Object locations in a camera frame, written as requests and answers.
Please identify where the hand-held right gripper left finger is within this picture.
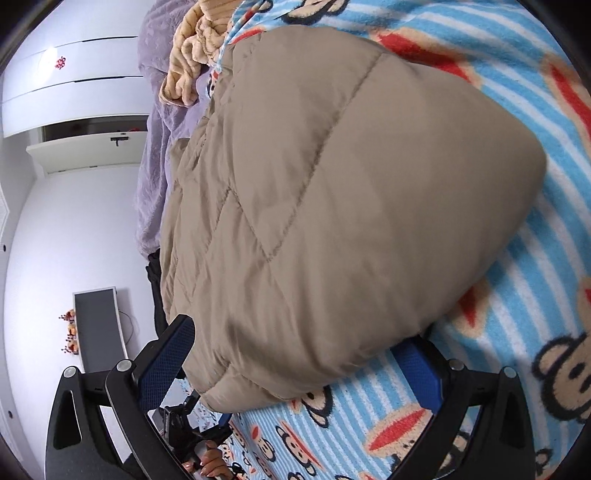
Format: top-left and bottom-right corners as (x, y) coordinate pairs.
(45, 314), (200, 480)

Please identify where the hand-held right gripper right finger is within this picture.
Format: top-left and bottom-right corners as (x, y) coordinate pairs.
(396, 336), (537, 480)

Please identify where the beige puffer jacket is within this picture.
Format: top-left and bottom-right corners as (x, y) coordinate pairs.
(159, 23), (549, 412)

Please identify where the person's left hand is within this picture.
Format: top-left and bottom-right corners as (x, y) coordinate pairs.
(184, 447), (232, 480)

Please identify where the black garment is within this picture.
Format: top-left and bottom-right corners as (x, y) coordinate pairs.
(145, 249), (174, 339)

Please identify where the flat screen monitor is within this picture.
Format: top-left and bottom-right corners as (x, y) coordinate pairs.
(73, 286), (131, 373)

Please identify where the orange flower decoration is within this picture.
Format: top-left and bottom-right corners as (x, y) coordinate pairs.
(58, 310), (81, 356)

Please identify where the monkey print striped blanket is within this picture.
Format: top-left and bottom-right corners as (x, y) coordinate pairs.
(185, 0), (591, 480)

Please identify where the purple fuzzy bedspread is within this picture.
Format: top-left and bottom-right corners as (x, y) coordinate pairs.
(134, 0), (242, 256)

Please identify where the white wardrobe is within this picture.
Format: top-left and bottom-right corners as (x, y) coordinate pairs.
(0, 34), (151, 139)

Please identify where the beige striped fleece garment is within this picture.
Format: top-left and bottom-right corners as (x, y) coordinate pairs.
(159, 0), (246, 108)

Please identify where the black monitor cable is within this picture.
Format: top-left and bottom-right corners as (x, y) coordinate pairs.
(117, 310), (140, 343)

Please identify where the white door with black handle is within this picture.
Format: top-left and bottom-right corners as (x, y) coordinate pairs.
(25, 131), (142, 175)

